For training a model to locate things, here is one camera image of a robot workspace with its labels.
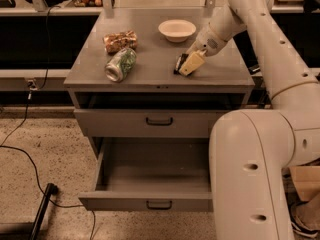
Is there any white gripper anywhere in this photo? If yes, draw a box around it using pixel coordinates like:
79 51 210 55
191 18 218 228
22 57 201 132
178 24 227 76

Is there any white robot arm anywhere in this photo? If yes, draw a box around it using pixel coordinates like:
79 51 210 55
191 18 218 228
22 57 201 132
186 0 320 240

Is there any grey drawer cabinet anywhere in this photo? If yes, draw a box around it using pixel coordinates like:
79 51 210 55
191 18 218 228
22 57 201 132
64 9 254 151

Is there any closed grey upper drawer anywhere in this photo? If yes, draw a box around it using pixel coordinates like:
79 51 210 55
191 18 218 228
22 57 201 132
74 109 225 138

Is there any open grey lower drawer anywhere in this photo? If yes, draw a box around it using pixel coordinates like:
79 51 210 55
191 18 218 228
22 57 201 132
79 138 213 212

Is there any white bowl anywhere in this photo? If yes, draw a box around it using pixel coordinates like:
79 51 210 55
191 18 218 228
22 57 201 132
158 19 196 43

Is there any green soda can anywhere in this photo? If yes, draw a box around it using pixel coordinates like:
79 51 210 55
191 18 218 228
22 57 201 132
105 48 137 82

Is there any brown snack bag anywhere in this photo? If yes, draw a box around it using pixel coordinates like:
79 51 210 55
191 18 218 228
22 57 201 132
103 30 138 54

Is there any cardboard box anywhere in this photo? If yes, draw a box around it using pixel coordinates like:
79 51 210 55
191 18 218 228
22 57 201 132
290 166 320 201

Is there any black white sneaker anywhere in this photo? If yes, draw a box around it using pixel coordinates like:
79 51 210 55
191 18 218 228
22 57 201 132
289 201 320 239

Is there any black metal floor bar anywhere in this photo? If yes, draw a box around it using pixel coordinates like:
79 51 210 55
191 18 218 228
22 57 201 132
28 183 58 240

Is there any black floor cable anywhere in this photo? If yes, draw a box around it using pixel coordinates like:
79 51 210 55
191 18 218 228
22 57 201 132
0 5 97 240

